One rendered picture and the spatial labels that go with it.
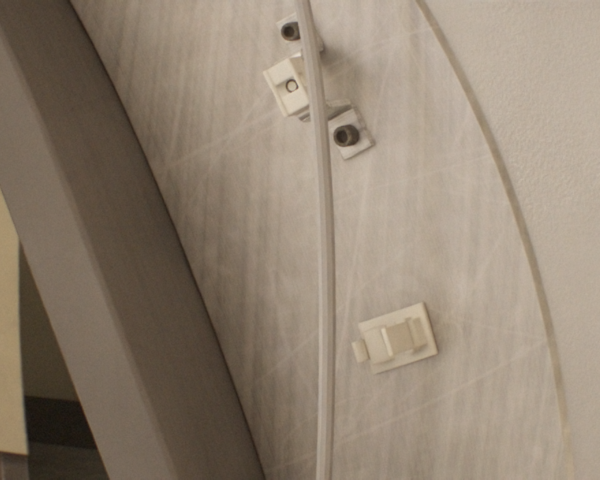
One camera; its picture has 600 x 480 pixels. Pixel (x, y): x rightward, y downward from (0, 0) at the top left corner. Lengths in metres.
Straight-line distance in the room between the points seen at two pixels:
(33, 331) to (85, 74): 5.52
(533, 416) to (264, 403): 0.09
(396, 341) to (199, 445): 0.07
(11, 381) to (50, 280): 4.98
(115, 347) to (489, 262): 0.11
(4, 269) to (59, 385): 0.68
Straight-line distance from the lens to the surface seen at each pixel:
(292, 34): 1.03
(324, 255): 0.99
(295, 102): 1.01
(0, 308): 5.98
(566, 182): 1.00
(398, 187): 1.02
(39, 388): 6.60
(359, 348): 1.02
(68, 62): 1.06
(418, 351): 1.02
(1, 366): 6.00
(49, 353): 6.58
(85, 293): 1.02
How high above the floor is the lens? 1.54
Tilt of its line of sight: 10 degrees down
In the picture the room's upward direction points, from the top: 3 degrees clockwise
